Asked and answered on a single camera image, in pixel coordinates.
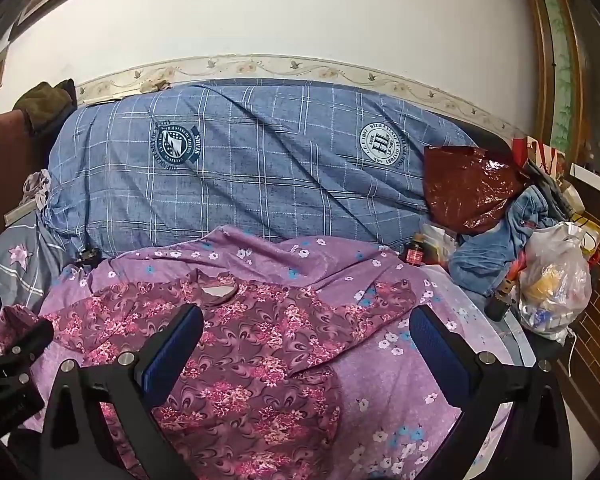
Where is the black handle tool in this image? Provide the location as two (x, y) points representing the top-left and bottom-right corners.
(485, 280), (518, 321)

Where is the wooden framed green panel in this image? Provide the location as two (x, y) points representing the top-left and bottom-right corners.
(505, 0), (600, 171)

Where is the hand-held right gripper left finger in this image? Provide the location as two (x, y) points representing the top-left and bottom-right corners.
(40, 305), (204, 480)

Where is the small dark bottle red label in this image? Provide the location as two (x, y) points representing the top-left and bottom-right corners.
(404, 234), (427, 266)

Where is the pale blue mattress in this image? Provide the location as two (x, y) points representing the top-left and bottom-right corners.
(420, 265), (536, 366)

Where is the purple floral bed sheet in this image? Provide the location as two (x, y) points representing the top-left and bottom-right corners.
(20, 225), (518, 480)

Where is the white cable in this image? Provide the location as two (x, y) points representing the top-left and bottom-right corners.
(565, 330), (581, 381)

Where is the olive green cloth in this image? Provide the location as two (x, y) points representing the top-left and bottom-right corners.
(12, 79), (77, 136)

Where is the white box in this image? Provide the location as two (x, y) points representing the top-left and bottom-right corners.
(567, 162), (600, 193)

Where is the red plastic bag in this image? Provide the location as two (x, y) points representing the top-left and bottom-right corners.
(422, 145), (531, 236)

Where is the maroon pink floral shirt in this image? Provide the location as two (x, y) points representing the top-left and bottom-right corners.
(0, 270), (418, 480)

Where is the clear plastic bag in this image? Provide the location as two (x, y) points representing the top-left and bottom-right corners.
(517, 222), (593, 343)

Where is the blue plaid duvet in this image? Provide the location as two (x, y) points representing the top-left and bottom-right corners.
(40, 77), (481, 261)

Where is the white green packet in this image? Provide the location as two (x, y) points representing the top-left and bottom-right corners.
(422, 222), (461, 266)

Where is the small lilac grey cloth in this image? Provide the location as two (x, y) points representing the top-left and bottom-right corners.
(22, 169), (53, 211)

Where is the brown bed headboard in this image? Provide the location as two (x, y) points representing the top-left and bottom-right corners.
(0, 110), (56, 241)

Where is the red gift bag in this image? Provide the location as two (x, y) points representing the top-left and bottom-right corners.
(511, 137), (566, 176)

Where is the blue denim garment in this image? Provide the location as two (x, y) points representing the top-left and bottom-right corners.
(450, 185), (563, 296)

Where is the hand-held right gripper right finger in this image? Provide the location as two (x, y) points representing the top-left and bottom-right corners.
(409, 305), (574, 480)

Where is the dark framed wall picture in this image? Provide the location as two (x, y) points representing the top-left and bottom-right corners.
(7, 0), (151, 43)

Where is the floral wall border strip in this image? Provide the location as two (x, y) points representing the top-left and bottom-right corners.
(75, 54), (516, 133)

